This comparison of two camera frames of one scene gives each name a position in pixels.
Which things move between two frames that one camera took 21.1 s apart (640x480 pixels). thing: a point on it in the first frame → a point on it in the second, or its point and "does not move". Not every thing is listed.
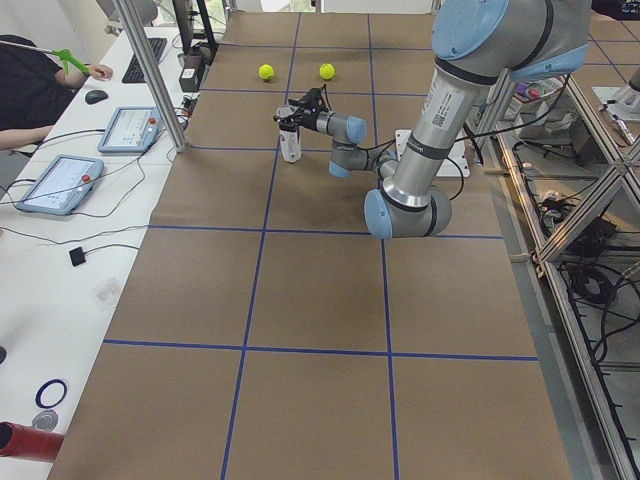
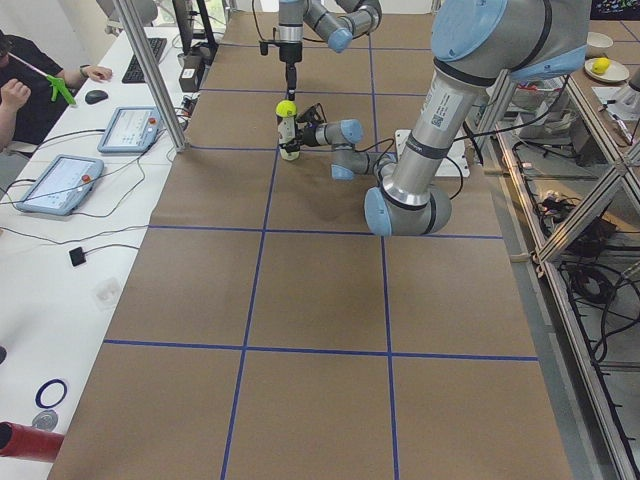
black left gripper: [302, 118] → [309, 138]
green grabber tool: [64, 55] → [56, 83]
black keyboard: [134, 73] does not move
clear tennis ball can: [290, 141] does not move
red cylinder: [31, 443] does not move
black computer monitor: [184, 11] does not move
